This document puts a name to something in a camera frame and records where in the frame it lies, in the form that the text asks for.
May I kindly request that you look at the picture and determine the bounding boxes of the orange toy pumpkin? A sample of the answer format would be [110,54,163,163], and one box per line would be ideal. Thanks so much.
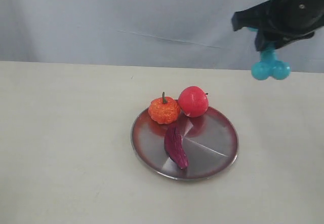
[148,92,181,124]

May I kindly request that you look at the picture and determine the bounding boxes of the purple toy sweet potato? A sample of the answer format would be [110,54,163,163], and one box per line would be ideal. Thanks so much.
[164,123,188,169]

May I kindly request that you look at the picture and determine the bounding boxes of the white backdrop curtain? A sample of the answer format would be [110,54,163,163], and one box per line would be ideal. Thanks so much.
[0,0,324,73]

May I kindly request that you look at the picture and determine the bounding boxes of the blue toy bone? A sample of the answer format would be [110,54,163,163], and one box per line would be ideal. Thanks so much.
[248,28,291,80]

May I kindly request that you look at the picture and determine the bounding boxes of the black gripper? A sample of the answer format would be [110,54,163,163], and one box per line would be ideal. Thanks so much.
[231,0,323,52]

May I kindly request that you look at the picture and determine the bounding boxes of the round metal plate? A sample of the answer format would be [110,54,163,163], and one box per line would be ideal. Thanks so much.
[131,107,239,181]

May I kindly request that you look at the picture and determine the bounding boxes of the red toy apple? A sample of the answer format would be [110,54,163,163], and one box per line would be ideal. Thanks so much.
[178,86,209,118]

